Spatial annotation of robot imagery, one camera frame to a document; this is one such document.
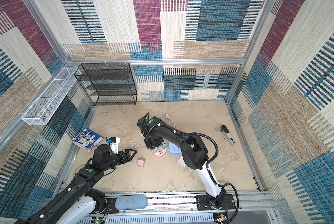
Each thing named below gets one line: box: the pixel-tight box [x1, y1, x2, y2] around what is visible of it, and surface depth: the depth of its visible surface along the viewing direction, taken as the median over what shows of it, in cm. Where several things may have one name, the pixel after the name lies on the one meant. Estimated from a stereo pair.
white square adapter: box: [177, 154, 187, 168], surface depth 87 cm
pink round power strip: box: [151, 145, 168, 157], surface depth 91 cm
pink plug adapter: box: [136, 157, 146, 168], surface depth 89 cm
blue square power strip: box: [168, 141, 182, 155], surface depth 93 cm
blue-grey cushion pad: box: [114, 195, 148, 210], surface depth 74 cm
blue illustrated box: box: [70, 128, 105, 153], surface depth 98 cm
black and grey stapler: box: [219, 125, 237, 147], surface depth 99 cm
